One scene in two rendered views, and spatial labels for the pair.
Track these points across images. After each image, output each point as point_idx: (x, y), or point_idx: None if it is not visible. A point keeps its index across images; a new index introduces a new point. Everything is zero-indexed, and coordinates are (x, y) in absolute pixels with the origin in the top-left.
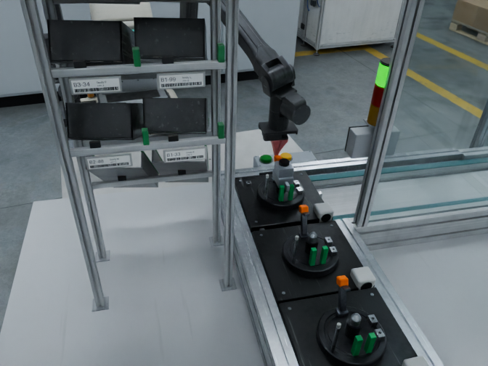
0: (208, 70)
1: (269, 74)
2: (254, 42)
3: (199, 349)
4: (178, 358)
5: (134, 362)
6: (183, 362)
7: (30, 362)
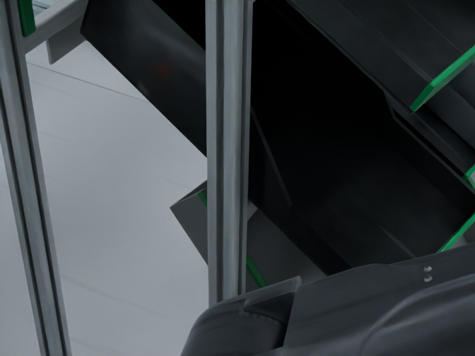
0: None
1: (224, 302)
2: (466, 252)
3: (1, 316)
4: (20, 285)
5: (76, 239)
6: (7, 287)
7: (201, 157)
